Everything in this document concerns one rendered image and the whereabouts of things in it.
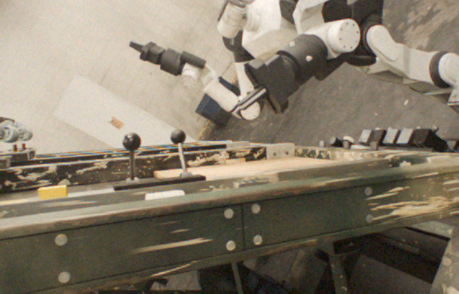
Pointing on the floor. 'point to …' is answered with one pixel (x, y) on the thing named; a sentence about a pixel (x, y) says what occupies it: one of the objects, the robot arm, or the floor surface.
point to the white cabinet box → (109, 115)
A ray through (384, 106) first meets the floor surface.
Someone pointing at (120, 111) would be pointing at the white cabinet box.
